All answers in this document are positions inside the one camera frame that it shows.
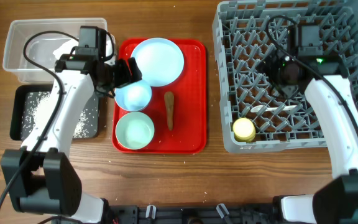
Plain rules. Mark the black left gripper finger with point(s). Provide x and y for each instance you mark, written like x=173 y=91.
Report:
x=121 y=73
x=136 y=74

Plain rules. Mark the brown carrot-like vegetable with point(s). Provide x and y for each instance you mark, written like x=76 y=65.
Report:
x=169 y=106

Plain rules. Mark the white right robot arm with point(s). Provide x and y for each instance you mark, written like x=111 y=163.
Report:
x=329 y=93

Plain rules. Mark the black waste tray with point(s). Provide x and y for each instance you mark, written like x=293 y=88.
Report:
x=18 y=108

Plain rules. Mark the red plastic tray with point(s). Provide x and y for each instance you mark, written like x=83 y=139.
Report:
x=189 y=132

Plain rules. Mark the light blue plate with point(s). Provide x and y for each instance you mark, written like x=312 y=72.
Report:
x=160 y=61

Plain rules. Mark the white crumpled tissue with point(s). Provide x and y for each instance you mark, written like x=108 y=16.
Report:
x=65 y=48

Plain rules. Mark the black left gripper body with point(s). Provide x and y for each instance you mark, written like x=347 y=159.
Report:
x=109 y=83

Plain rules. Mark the mint green bowl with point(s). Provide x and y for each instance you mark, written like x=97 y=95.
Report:
x=134 y=130

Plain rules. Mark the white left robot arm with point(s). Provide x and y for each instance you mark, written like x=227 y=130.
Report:
x=39 y=176

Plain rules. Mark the clear plastic bin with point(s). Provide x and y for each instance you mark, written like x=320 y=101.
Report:
x=38 y=38

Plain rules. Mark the white plastic spoon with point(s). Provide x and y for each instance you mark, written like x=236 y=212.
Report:
x=256 y=109

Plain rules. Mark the light blue bowl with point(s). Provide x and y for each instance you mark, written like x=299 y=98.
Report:
x=134 y=97

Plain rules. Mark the white rice pile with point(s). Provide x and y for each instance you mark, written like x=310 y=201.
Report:
x=38 y=107

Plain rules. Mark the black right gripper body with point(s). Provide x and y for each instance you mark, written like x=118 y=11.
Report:
x=276 y=69

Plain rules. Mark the grey dishwasher rack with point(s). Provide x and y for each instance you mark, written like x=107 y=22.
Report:
x=240 y=43

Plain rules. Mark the yellow plastic cup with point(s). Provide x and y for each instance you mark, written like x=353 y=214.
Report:
x=244 y=130

